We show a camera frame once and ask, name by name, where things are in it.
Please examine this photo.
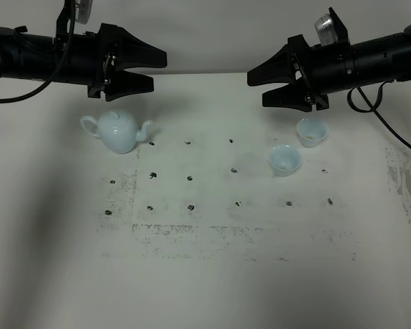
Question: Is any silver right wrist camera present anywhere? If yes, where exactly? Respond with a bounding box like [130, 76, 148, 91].
[314, 7, 349, 47]

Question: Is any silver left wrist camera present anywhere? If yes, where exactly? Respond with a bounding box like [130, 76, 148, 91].
[57, 0, 93, 25]

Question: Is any light blue porcelain teapot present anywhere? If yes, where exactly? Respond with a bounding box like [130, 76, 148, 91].
[79, 109, 153, 154]

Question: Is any far light blue teacup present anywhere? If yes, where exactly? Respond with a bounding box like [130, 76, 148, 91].
[296, 118, 328, 148]

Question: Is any black camera cable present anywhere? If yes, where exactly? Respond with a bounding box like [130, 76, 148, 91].
[0, 16, 77, 104]
[347, 82, 411, 157]

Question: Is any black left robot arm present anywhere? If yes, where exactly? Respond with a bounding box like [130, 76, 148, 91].
[0, 23, 167, 101]

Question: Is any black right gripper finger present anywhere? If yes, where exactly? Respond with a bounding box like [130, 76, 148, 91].
[247, 45, 297, 86]
[262, 80, 312, 112]

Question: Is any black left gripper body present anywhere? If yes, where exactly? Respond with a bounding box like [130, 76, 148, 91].
[53, 23, 119, 98]

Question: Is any black left camera cable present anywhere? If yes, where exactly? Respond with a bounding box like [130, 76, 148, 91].
[0, 16, 77, 104]

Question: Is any light blue teacup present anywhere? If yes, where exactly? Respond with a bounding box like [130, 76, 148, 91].
[268, 145, 301, 177]
[296, 118, 328, 148]

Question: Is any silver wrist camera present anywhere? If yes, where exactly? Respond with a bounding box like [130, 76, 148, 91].
[314, 7, 349, 47]
[57, 0, 93, 25]

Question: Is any near light blue teacup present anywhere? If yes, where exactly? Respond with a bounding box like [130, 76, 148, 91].
[268, 145, 301, 177]

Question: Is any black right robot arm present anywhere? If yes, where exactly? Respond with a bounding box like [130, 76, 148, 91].
[247, 25, 411, 112]

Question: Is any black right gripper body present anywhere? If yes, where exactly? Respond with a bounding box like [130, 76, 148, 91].
[287, 35, 349, 110]

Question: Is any black right camera cable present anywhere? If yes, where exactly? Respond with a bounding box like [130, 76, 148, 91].
[347, 82, 411, 157]

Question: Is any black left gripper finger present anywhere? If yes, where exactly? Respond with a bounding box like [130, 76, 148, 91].
[115, 27, 167, 69]
[104, 71, 154, 101]

